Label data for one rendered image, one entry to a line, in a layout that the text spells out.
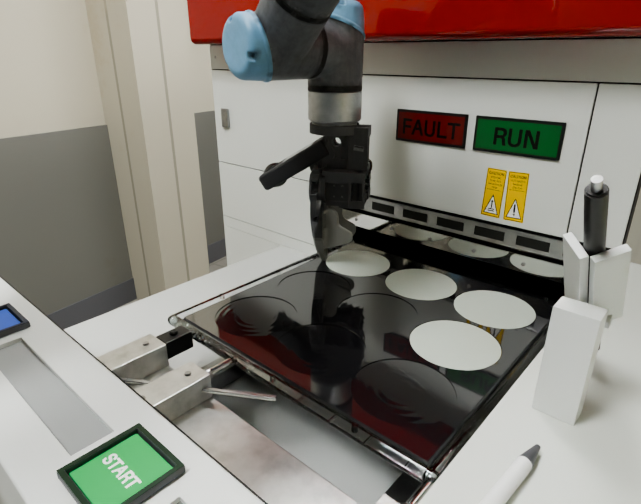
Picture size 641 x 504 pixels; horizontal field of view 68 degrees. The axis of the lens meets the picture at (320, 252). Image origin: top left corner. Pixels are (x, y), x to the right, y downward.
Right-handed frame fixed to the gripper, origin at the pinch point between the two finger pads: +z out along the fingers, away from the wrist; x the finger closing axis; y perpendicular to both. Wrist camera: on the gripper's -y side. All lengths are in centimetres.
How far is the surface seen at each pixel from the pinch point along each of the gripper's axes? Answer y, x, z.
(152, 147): -103, 125, 10
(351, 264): 5.2, -1.1, 1.2
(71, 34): -133, 123, -36
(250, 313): -5.0, -18.5, 1.4
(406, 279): 13.9, -4.5, 1.3
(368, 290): 8.9, -9.2, 1.3
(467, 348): 21.3, -20.9, 1.3
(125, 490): -1, -51, -5
